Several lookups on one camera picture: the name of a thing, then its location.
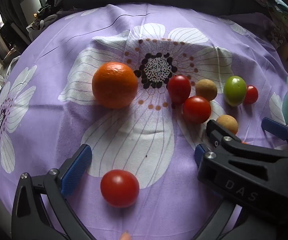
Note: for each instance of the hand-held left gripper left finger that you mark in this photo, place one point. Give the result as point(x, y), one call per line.
point(76, 170)

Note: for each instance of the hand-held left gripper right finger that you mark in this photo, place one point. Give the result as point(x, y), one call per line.
point(199, 155)

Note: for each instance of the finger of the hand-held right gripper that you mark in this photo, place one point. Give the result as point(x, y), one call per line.
point(220, 132)
point(276, 128)

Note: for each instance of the beige round fruit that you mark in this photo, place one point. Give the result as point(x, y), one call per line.
point(206, 90)
point(228, 123)

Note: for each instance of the person's left hand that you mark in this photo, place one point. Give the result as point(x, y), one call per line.
point(125, 236)

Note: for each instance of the small red cherry tomato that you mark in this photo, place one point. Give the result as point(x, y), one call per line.
point(251, 94)

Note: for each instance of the purple floral cloth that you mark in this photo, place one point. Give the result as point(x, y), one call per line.
point(59, 130)

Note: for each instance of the green round fruit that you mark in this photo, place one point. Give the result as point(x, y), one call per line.
point(235, 90)

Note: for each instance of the large red tomato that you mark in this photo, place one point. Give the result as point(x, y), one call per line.
point(119, 188)

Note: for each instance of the orange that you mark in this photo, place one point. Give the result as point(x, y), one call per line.
point(114, 85)

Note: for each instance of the cartoon printed cloth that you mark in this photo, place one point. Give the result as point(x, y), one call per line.
point(283, 30)

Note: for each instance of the heap of clothes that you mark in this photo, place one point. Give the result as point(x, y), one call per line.
point(44, 15)

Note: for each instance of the white panel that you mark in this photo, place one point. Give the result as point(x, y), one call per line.
point(33, 5)

